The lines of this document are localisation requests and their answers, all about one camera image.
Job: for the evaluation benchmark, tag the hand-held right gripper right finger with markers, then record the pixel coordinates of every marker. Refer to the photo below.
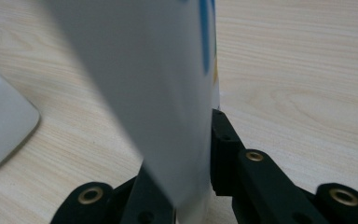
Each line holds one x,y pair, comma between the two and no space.
261,193

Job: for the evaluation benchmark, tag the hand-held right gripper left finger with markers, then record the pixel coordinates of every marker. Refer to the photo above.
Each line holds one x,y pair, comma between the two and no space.
146,205

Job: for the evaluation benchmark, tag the blue and white pouch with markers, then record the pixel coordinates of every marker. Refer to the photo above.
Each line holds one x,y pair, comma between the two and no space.
155,93

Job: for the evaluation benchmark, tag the clear jar with grey lid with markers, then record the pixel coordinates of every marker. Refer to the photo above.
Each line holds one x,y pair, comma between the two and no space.
3,124

